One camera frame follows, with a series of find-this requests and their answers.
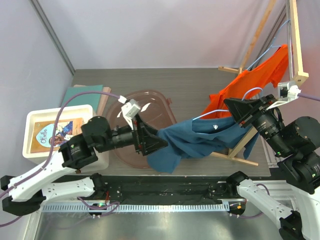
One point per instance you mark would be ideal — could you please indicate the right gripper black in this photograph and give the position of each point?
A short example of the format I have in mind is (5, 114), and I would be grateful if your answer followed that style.
(253, 113)

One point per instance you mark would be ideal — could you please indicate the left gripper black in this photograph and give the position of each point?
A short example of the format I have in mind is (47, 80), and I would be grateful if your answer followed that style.
(146, 139)

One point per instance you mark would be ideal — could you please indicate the blue t shirt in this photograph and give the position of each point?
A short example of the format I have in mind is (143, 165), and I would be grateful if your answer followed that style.
(195, 139)

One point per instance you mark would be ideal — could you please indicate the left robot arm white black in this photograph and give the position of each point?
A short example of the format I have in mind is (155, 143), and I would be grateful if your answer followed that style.
(28, 192)

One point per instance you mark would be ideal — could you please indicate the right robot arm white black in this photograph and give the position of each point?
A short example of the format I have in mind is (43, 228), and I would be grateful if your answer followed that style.
(296, 143)

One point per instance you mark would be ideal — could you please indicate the orange t shirt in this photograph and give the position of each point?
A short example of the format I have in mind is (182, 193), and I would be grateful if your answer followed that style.
(246, 84)

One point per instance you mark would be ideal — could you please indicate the light blue hanger orange shirt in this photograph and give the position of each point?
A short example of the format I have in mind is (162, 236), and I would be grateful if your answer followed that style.
(271, 45)

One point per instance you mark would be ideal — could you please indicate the pink transparent plastic bin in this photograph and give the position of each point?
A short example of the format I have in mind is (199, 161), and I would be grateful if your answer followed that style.
(155, 111)

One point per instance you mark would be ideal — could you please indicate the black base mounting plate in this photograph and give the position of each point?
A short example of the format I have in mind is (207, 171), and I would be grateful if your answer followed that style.
(165, 190)

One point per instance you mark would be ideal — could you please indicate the wooden clothes rack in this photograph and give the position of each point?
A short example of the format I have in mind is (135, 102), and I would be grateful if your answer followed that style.
(296, 70)

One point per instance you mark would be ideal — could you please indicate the teal book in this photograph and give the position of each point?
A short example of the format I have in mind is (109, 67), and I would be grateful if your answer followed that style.
(92, 99)

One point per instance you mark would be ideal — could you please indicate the white drawer box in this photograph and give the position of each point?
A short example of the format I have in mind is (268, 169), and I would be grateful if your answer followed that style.
(83, 111)

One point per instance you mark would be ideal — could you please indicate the Othello book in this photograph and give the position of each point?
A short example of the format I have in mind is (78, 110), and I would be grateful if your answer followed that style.
(43, 135)

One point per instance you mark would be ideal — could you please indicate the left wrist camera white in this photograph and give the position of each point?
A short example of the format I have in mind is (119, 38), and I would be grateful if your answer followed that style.
(130, 108)

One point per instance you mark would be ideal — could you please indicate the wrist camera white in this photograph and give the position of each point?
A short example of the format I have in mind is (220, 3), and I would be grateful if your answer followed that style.
(130, 108)
(287, 92)

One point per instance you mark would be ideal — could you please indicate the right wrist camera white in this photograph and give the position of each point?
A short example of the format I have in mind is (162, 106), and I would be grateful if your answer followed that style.
(287, 92)

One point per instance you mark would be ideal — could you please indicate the white slotted cable duct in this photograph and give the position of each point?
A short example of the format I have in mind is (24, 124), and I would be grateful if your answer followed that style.
(77, 207)

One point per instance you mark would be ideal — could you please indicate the aluminium frame rails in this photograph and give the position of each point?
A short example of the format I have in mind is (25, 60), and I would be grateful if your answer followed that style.
(282, 190)

